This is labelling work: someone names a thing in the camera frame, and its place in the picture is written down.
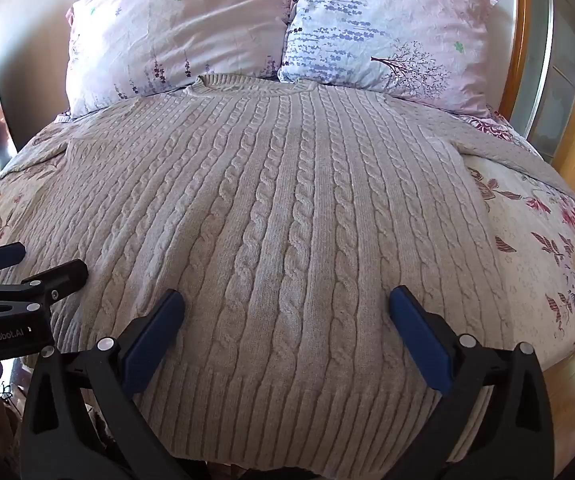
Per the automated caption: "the beige cable-knit sweater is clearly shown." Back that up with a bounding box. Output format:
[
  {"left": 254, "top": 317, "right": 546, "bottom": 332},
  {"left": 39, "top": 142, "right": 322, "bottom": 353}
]
[{"left": 0, "top": 74, "right": 575, "bottom": 479}]

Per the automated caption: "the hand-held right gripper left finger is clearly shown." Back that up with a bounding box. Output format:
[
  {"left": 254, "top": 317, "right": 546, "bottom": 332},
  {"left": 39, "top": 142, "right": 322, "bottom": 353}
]
[{"left": 20, "top": 289, "right": 203, "bottom": 480}]

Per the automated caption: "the pink floral pillow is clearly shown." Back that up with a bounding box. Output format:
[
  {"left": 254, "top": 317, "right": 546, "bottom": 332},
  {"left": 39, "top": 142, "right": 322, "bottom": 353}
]
[{"left": 65, "top": 0, "right": 302, "bottom": 118}]

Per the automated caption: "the blue and pink tree-print pillow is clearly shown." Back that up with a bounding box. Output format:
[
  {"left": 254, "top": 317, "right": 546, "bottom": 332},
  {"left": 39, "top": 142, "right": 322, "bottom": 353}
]
[{"left": 278, "top": 0, "right": 501, "bottom": 114}]

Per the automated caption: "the floral bedspread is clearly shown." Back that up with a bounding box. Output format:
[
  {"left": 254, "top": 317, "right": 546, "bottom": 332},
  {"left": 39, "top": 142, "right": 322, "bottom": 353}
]
[{"left": 0, "top": 105, "right": 575, "bottom": 382}]

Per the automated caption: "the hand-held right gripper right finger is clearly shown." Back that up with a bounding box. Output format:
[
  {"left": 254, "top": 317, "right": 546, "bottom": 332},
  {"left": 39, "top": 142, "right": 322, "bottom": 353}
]
[{"left": 388, "top": 285, "right": 556, "bottom": 480}]

